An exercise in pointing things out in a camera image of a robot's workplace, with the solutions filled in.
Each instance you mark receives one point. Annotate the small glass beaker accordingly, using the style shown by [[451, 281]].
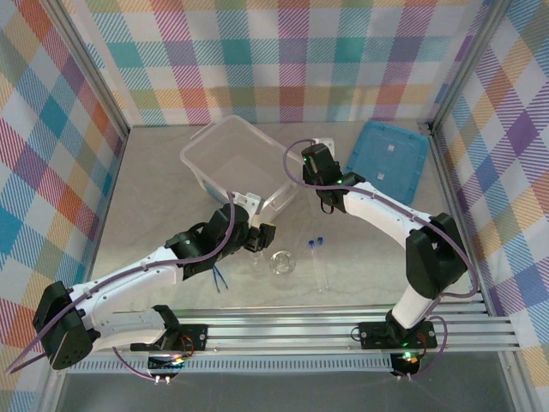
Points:
[[257, 262]]

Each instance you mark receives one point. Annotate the blue tweezers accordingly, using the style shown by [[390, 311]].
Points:
[[221, 281]]

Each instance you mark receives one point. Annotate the clear plastic storage bin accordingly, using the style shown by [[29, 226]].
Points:
[[231, 159]]

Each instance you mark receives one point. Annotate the blue plastic bin lid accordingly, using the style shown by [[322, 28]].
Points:
[[399, 171]]

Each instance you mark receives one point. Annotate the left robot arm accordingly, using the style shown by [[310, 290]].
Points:
[[128, 279]]

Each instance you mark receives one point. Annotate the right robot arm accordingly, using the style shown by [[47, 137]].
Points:
[[386, 210]]

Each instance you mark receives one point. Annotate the left controller board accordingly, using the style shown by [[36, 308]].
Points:
[[165, 365]]

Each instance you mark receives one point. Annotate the controller board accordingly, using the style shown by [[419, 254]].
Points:
[[165, 365], [407, 362]]

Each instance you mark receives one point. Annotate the right controller board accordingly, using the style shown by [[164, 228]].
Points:
[[407, 362]]

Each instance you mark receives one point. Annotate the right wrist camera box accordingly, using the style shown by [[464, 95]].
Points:
[[326, 142]]

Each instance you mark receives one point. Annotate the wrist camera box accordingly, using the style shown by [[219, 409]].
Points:
[[326, 142], [249, 202]]

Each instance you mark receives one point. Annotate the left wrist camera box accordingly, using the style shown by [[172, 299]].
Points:
[[249, 202]]

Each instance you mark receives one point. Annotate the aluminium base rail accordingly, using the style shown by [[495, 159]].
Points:
[[279, 330]]

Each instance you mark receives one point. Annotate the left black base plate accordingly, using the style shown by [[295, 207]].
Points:
[[197, 337]]

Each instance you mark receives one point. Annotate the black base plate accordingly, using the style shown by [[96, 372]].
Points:
[[373, 335], [197, 337]]

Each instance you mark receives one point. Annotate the left aluminium side rail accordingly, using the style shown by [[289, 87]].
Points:
[[112, 189]]

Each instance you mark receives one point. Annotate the aluminium side rail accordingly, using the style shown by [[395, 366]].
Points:
[[450, 193], [112, 189]]

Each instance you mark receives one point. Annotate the right aluminium side rail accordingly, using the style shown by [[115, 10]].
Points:
[[450, 193]]

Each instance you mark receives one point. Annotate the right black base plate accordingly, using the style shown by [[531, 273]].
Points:
[[373, 335]]

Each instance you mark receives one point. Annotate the right aluminium corner post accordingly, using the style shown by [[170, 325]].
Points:
[[468, 64]]

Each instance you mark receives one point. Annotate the aluminium corner post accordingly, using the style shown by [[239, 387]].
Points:
[[88, 64], [468, 64]]

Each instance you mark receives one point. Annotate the left aluminium corner post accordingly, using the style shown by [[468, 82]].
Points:
[[88, 64]]

